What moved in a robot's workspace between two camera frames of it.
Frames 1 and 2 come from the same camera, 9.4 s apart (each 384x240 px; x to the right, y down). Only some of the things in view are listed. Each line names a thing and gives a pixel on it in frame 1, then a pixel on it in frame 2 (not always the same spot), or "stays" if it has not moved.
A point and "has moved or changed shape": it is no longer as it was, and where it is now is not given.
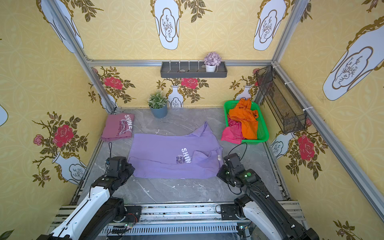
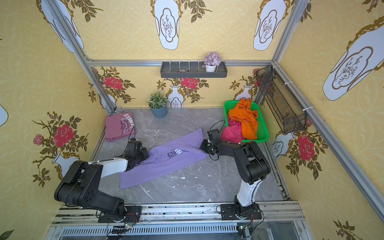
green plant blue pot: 157,102 stays
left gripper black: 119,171 → 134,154
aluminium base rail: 168,221 stays
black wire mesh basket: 290,116 stays
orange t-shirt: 243,113 stays
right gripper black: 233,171 → 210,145
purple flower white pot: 212,60 stays
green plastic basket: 263,133 stays
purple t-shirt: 194,155 has moved or changed shape
